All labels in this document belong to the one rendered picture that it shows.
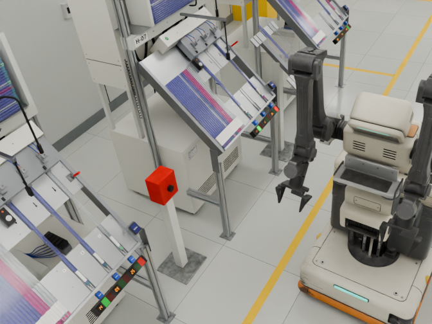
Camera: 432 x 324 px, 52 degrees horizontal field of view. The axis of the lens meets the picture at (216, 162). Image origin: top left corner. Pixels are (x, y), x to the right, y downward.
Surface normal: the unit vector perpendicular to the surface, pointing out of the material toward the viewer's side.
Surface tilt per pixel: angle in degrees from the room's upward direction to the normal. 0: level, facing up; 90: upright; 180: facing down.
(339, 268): 0
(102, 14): 90
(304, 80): 91
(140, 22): 90
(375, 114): 42
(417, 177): 91
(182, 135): 0
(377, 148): 98
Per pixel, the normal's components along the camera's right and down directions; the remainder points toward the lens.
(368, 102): -0.47, -0.19
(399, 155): -0.54, 0.67
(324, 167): -0.11, -0.77
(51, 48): 0.84, 0.26
